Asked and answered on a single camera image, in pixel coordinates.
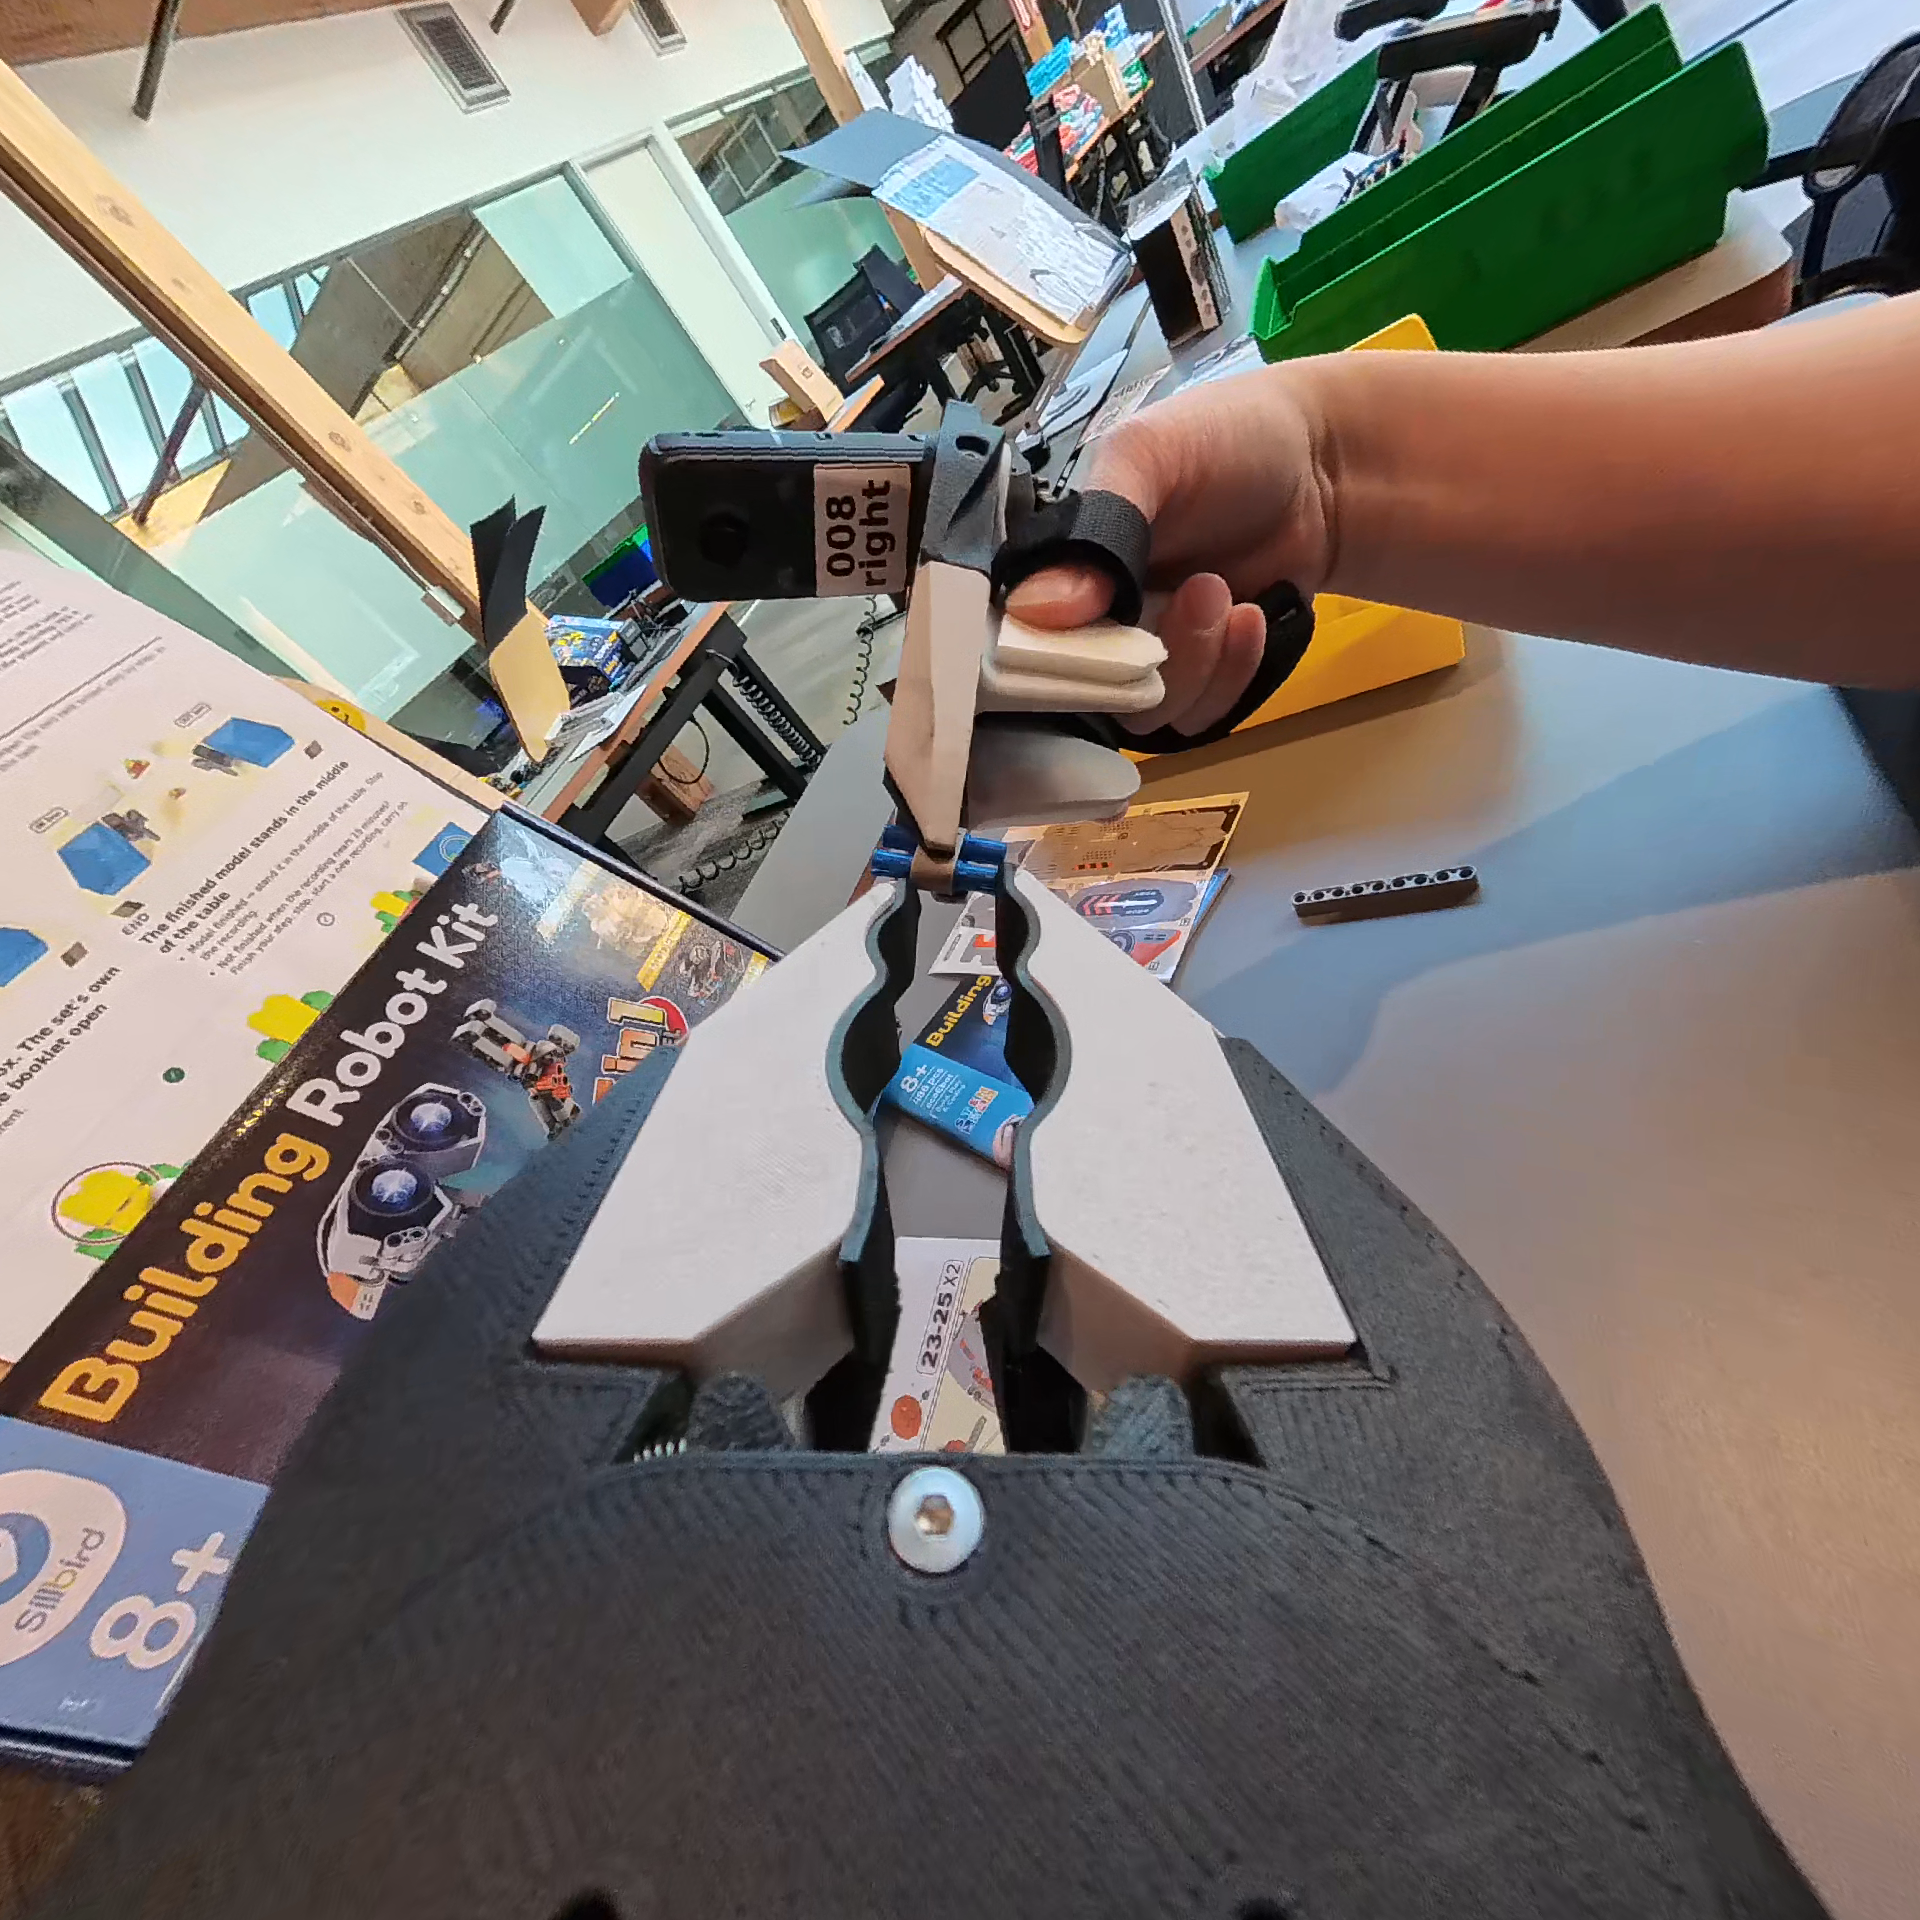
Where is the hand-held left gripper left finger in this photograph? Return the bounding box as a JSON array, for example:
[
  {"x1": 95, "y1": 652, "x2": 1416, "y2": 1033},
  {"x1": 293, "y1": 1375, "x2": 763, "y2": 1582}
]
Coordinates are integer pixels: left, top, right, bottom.
[{"x1": 531, "y1": 883, "x2": 920, "y2": 1456}]

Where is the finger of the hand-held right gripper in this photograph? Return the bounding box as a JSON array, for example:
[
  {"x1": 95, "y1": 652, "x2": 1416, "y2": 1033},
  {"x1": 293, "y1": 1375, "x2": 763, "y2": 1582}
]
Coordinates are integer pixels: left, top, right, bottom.
[
  {"x1": 960, "y1": 736, "x2": 1144, "y2": 835},
  {"x1": 885, "y1": 559, "x2": 1000, "y2": 852}
]

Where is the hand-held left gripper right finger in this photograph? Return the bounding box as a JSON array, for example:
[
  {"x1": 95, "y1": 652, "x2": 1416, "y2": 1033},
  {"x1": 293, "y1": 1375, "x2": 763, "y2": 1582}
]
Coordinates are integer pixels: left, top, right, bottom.
[{"x1": 989, "y1": 867, "x2": 1360, "y2": 1456}]

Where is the person's right forearm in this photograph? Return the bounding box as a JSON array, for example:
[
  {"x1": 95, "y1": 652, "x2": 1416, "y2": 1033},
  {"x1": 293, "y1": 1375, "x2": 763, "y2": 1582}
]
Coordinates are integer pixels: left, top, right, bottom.
[{"x1": 1304, "y1": 290, "x2": 1920, "y2": 694}]

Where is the wooden desk with black legs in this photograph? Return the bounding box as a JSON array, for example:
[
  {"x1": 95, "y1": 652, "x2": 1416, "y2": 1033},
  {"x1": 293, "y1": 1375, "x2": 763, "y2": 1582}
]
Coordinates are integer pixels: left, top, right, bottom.
[{"x1": 516, "y1": 598, "x2": 826, "y2": 844}]

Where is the grey desk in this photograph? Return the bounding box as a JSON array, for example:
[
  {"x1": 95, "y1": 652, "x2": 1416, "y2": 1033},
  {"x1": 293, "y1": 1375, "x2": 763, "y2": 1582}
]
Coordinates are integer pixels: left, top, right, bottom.
[{"x1": 733, "y1": 600, "x2": 1920, "y2": 1920}]

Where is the person's right hand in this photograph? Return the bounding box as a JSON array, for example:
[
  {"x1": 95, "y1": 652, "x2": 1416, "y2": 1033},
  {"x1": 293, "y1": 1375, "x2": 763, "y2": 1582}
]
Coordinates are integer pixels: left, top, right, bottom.
[{"x1": 996, "y1": 357, "x2": 1349, "y2": 740}]

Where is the sticker sheet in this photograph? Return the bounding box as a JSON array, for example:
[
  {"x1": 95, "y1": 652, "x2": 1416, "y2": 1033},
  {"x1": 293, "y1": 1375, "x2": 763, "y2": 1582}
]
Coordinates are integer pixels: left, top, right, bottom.
[{"x1": 931, "y1": 792, "x2": 1252, "y2": 986}]

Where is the small blue booklet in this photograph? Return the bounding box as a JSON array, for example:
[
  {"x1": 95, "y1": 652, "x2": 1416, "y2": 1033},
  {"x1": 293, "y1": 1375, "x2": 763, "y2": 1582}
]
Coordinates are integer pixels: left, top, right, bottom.
[{"x1": 876, "y1": 966, "x2": 1053, "y2": 1173}]

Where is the wooden board with black flap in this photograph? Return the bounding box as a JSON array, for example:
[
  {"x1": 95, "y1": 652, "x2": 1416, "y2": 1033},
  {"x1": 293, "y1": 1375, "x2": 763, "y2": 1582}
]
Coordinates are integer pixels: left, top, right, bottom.
[{"x1": 468, "y1": 501, "x2": 576, "y2": 765}]

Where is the open instruction booklet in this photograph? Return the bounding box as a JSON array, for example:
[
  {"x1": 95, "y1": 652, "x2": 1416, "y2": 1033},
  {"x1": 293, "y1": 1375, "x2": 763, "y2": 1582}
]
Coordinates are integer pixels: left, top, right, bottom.
[{"x1": 871, "y1": 1237, "x2": 1005, "y2": 1456}]

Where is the dark grey beam piece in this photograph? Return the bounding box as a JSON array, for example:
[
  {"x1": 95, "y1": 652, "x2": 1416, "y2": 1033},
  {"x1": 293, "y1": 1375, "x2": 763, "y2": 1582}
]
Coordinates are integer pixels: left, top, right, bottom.
[{"x1": 1291, "y1": 863, "x2": 1484, "y2": 924}]

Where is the yellow bag bin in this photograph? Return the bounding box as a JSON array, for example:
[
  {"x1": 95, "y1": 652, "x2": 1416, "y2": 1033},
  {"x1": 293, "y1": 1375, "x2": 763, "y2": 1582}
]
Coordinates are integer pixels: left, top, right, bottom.
[{"x1": 1132, "y1": 313, "x2": 1470, "y2": 759}]

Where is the wooden board with paper sheet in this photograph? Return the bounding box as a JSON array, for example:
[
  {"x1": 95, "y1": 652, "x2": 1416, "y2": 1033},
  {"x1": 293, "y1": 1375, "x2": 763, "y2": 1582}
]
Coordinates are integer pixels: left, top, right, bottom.
[{"x1": 780, "y1": 112, "x2": 1139, "y2": 349}]

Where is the blue robot kit box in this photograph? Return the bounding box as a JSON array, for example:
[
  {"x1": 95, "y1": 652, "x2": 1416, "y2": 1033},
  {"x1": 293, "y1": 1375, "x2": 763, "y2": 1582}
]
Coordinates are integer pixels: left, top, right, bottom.
[{"x1": 0, "y1": 810, "x2": 785, "y2": 1783}]

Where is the black box with wooden edge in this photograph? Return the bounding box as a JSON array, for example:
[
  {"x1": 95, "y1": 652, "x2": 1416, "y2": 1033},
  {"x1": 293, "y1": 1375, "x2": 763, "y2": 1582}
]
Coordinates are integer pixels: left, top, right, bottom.
[{"x1": 1123, "y1": 163, "x2": 1235, "y2": 349}]

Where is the white printed instruction sheet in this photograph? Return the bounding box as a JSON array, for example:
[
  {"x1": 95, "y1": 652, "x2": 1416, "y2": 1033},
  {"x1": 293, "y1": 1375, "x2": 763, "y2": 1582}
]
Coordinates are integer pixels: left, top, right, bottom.
[{"x1": 0, "y1": 547, "x2": 500, "y2": 1369}]

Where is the green bin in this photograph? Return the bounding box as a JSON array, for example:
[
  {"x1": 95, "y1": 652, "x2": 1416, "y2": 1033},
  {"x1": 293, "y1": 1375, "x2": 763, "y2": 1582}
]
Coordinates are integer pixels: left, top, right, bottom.
[
  {"x1": 1249, "y1": 40, "x2": 1772, "y2": 364},
  {"x1": 1207, "y1": 0, "x2": 1684, "y2": 244}
]

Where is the black office chair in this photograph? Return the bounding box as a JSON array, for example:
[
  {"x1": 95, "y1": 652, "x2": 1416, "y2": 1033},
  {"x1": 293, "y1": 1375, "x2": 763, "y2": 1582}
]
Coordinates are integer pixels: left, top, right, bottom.
[{"x1": 1790, "y1": 30, "x2": 1920, "y2": 313}]

